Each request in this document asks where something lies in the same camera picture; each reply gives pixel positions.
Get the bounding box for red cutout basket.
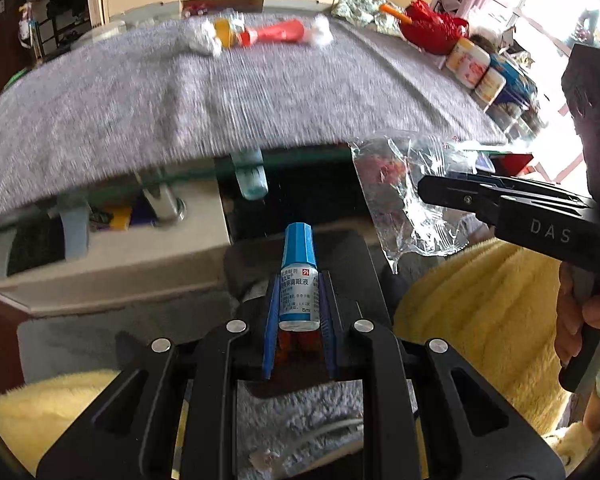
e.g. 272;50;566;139
400;0;470;56

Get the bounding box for red plastic tube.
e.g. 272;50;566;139
239;18;307;49

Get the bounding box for blue eye drop bottle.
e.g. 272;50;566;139
278;222;322;332

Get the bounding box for blue tissue pack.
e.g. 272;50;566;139
490;55;531;86

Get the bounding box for cream table base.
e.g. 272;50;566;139
0;175;231;318

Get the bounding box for blue round tin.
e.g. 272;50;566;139
490;77;537;122

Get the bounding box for clear plastic bag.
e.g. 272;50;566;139
349;136;501;261

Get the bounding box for yellow bottle cap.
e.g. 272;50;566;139
214;19;237;49

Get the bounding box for large window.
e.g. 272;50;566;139
490;0;600;61

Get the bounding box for white bottle pink label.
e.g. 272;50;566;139
452;44;491;86

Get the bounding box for orange plastic handle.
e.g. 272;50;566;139
380;4;413;25

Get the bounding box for white bottle yellow lid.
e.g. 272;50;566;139
445;37;473;70

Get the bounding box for translucent table spacer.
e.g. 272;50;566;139
231;149;270;201

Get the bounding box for green floral cloth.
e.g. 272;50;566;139
332;0;406;37

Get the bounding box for yellow fleece pants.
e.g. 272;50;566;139
0;240;598;476

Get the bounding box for grey woven table mat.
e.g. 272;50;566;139
0;12;508;228

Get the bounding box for white bottle yellow label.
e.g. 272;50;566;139
475;67;507;104

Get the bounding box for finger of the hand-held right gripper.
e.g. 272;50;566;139
447;170;593;207
419;176;501;224

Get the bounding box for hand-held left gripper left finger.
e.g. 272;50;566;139
36;280;281;480

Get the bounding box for white tissue ball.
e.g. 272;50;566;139
309;14;332;50

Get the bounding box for crumpled white wrapper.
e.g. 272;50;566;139
189;19;224;59

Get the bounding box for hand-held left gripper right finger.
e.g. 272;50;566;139
320;280;566;480

